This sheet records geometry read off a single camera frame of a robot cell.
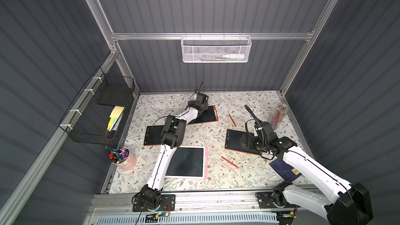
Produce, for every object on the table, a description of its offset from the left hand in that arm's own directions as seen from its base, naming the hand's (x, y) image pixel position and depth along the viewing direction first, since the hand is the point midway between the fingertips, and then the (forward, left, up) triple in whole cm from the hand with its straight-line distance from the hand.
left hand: (202, 103), depth 112 cm
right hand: (-36, -25, +10) cm, 45 cm away
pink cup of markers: (-44, +40, +9) cm, 60 cm away
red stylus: (-14, -21, -2) cm, 26 cm away
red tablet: (-9, -6, -3) cm, 11 cm away
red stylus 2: (-40, -12, -3) cm, 42 cm away
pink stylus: (-45, -14, -2) cm, 47 cm away
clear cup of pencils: (-21, -45, +13) cm, 51 cm away
